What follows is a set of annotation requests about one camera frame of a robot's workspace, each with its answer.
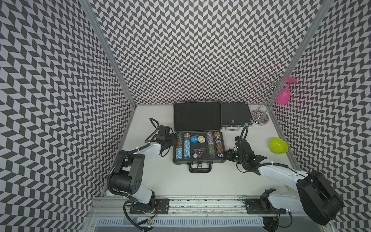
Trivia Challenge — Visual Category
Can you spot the pink plastic wine glass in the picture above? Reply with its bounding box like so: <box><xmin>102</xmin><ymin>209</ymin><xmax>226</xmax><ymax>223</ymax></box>
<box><xmin>275</xmin><ymin>77</ymin><xmax>298</xmax><ymax>105</ymax></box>

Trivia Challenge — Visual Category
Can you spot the lime green plastic bowl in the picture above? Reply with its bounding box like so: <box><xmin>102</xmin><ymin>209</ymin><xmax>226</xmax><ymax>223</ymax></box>
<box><xmin>269</xmin><ymin>138</ymin><xmax>289</xmax><ymax>154</ymax></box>

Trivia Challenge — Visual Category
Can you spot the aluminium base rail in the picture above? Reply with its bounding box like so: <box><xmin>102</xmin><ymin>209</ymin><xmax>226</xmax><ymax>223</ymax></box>
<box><xmin>82</xmin><ymin>195</ymin><xmax>336</xmax><ymax>232</ymax></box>

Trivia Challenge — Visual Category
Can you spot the chrome glass holder stand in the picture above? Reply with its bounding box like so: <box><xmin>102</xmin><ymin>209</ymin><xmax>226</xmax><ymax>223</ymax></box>
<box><xmin>251</xmin><ymin>78</ymin><xmax>287</xmax><ymax>126</ymax></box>

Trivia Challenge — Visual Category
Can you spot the large black poker case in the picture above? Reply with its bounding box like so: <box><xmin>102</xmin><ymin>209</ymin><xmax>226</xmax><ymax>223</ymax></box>
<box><xmin>173</xmin><ymin>101</ymin><xmax>226</xmax><ymax>174</ymax></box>

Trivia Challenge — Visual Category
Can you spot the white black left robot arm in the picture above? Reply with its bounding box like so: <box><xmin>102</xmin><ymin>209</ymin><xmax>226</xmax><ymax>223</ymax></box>
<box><xmin>107</xmin><ymin>125</ymin><xmax>177</xmax><ymax>208</ymax></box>

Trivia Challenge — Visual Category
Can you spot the black textured poker case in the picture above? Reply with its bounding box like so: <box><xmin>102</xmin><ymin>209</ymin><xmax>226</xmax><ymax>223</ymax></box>
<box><xmin>221</xmin><ymin>102</ymin><xmax>253</xmax><ymax>131</ymax></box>

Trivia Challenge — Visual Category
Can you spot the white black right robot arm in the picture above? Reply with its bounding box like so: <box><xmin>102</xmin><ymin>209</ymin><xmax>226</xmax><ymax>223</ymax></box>
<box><xmin>224</xmin><ymin>136</ymin><xmax>345</xmax><ymax>226</ymax></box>

